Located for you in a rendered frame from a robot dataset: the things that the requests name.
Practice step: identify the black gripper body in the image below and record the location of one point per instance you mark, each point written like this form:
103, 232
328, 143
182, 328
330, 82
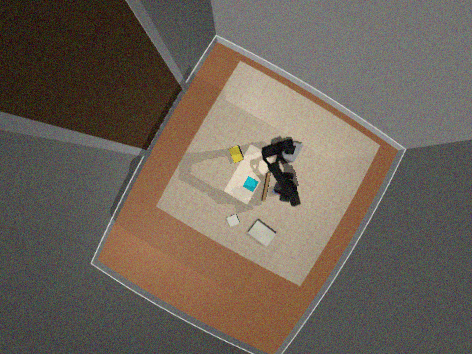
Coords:
287, 176

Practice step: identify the brown flat bar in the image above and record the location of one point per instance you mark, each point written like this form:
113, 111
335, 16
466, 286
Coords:
265, 187

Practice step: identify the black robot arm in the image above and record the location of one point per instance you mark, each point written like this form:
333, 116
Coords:
287, 189

